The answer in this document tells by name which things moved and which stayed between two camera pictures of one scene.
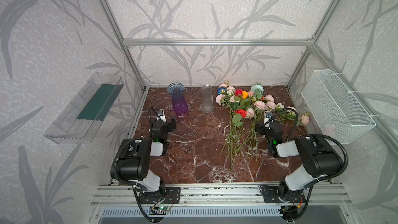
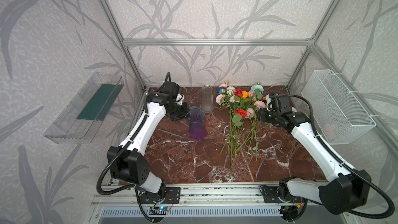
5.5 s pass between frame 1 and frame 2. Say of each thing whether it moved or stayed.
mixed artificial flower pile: stayed
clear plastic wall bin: stayed
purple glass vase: moved
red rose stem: stayed
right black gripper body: moved
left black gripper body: moved
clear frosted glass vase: stayed
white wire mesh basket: stayed
